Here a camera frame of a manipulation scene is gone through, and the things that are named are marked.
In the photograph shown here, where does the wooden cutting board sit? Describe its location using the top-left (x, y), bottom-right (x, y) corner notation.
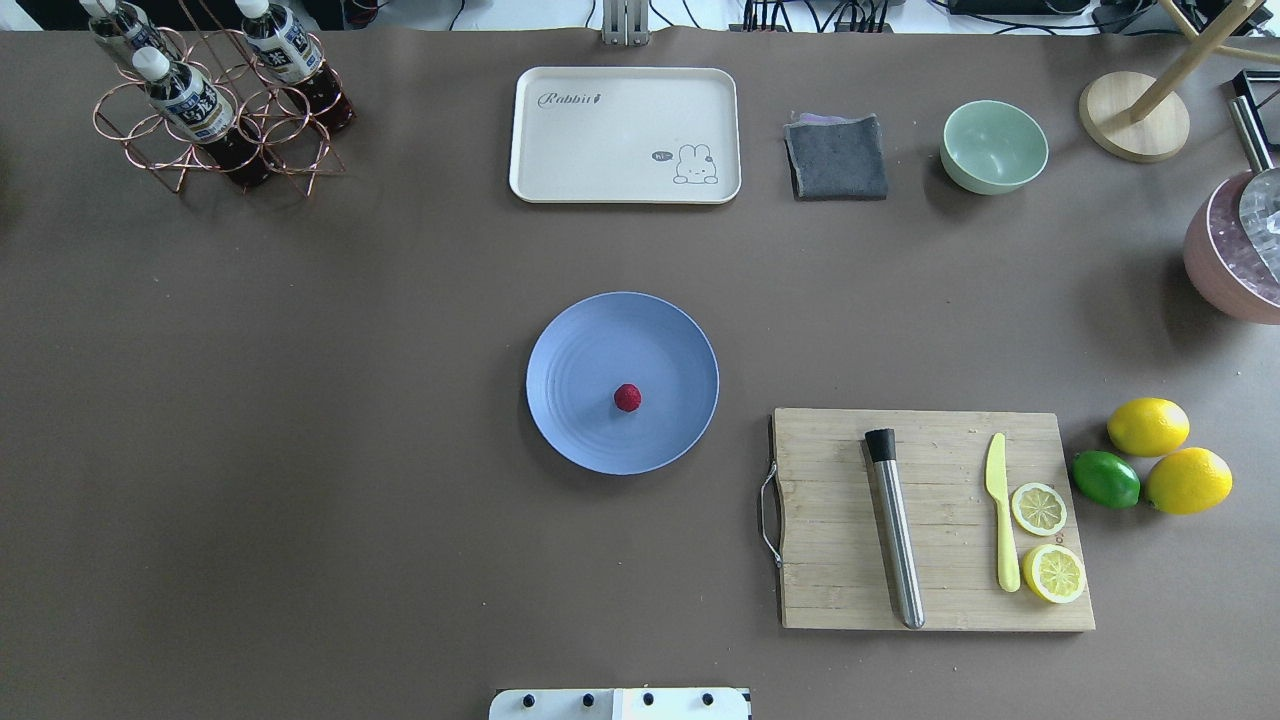
top-left (771, 407), bottom-right (1094, 633)

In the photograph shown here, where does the green bowl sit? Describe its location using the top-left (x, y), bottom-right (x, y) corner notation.
top-left (940, 100), bottom-right (1050, 196)

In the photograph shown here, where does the wooden cup stand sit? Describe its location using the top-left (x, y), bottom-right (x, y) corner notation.
top-left (1078, 1), bottom-right (1279, 163)

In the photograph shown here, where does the pink bowl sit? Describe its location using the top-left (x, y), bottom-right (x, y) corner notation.
top-left (1183, 170), bottom-right (1279, 325)

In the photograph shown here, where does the cream rabbit tray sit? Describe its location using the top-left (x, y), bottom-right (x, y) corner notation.
top-left (508, 67), bottom-right (742, 204)

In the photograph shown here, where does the lemon half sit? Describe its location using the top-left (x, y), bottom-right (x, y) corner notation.
top-left (1021, 544), bottom-right (1085, 603)
top-left (1010, 482), bottom-right (1068, 537)

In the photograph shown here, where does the copper wire bottle rack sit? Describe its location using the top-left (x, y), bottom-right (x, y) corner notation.
top-left (84, 1), bottom-right (356, 195)

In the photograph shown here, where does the green lime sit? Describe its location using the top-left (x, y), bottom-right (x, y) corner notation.
top-left (1070, 450), bottom-right (1142, 509)

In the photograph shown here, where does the blue plate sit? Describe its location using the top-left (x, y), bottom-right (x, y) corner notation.
top-left (525, 292), bottom-right (719, 475)

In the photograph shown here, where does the red strawberry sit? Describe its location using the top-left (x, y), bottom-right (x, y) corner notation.
top-left (613, 383), bottom-right (643, 413)

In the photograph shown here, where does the metal ice scoop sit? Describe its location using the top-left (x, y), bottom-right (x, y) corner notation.
top-left (1231, 95), bottom-right (1279, 287)

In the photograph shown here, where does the grey folded cloth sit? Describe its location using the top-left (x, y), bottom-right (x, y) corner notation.
top-left (783, 111), bottom-right (890, 200)

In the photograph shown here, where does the steel muddler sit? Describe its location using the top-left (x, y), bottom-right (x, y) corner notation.
top-left (864, 428), bottom-right (925, 630)

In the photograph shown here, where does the dark drink bottle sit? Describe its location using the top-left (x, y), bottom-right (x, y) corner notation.
top-left (79, 0), bottom-right (180, 76)
top-left (236, 1), bottom-right (355, 135)
top-left (132, 47), bottom-right (273, 188)

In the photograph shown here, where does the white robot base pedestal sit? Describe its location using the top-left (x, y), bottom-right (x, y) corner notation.
top-left (488, 687), bottom-right (753, 719)

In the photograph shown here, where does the yellow lemon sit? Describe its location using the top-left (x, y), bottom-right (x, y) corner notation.
top-left (1106, 397), bottom-right (1190, 457)
top-left (1146, 447), bottom-right (1234, 515)

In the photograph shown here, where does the yellow plastic knife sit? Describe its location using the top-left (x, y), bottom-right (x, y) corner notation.
top-left (984, 432), bottom-right (1021, 593)

